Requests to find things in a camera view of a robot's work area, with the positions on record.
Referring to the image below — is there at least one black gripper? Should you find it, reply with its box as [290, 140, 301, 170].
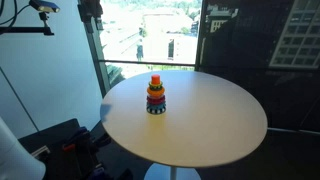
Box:
[77, 0, 104, 23]

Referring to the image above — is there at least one lime green toy ring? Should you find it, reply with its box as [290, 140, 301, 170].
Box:
[148, 80, 164, 91]

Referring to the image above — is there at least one blue clamp with orange tip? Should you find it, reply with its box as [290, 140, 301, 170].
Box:
[61, 126, 92, 153]

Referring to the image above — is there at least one black robot stand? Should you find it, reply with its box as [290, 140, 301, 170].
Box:
[17, 118, 134, 180]

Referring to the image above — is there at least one grey blue stereo camera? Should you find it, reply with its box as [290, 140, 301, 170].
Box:
[28, 0, 61, 14]

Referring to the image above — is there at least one grey window frame pillar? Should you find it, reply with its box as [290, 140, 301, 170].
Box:
[78, 13, 112, 98]

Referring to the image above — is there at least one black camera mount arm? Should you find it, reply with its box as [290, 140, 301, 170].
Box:
[0, 11, 55, 37]

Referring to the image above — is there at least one black camera cable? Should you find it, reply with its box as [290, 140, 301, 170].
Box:
[0, 4, 32, 27]

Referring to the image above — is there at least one orange peg ring holder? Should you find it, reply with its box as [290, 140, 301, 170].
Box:
[150, 73, 162, 86]

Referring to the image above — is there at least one orange toy ring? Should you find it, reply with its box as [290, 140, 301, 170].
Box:
[146, 86, 166, 99]

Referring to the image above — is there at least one red pink toy ring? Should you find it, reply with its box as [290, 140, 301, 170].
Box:
[146, 95, 167, 106]

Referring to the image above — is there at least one dark window frame post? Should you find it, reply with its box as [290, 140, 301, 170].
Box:
[194, 0, 208, 72]

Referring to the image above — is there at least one blue toy ring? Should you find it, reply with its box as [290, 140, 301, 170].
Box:
[146, 101, 167, 112]

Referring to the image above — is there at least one black white striped toy ring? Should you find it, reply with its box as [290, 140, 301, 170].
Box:
[145, 105, 167, 116]

